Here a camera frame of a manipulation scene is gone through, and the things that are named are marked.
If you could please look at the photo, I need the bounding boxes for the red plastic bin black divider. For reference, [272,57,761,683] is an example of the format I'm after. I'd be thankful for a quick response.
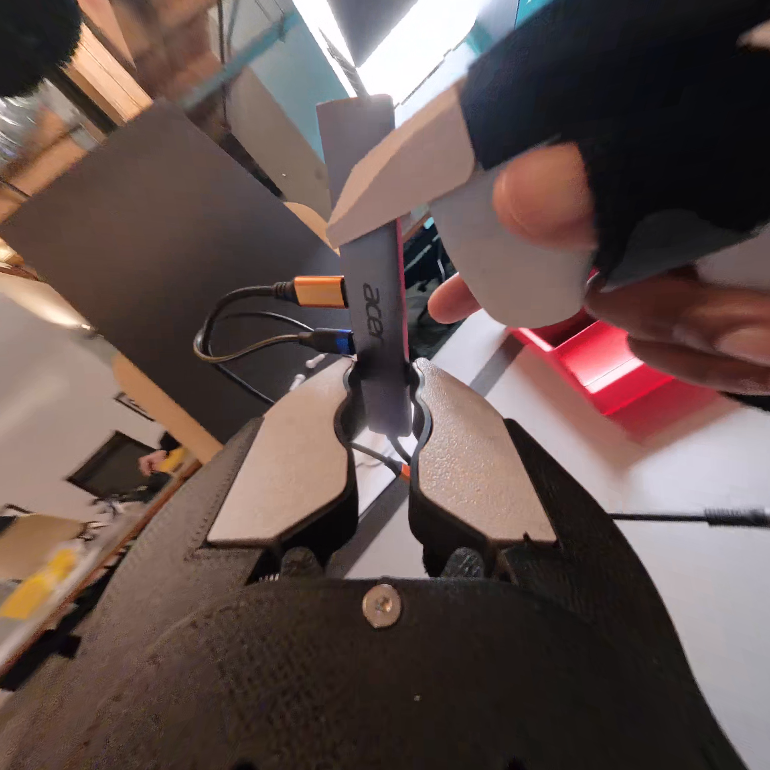
[510,318,724,417]

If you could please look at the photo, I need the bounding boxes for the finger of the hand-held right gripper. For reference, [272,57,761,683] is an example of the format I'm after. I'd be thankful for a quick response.
[430,174,603,329]
[326,78,485,248]

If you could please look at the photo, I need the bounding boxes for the person's right hand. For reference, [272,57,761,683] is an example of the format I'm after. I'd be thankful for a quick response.
[427,0,770,413]

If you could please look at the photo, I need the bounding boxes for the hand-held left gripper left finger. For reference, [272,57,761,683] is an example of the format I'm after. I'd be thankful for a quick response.
[206,358,357,549]

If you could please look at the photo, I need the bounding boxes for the grey usb hub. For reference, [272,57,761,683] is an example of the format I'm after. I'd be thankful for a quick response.
[315,94,416,438]

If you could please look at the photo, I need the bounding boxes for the black cable blue plugs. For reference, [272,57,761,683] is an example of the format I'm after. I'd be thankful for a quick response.
[193,312,357,405]

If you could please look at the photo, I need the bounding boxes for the small yellow bin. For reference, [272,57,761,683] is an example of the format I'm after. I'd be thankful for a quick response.
[0,549,80,622]

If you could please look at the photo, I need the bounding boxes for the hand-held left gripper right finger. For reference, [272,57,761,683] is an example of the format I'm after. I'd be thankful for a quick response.
[408,357,558,549]

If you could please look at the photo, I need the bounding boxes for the black cable orange plugs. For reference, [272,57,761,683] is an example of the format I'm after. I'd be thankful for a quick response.
[193,275,413,481]

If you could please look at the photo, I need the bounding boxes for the black faced wooden board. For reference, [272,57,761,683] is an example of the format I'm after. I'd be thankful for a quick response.
[0,99,357,447]

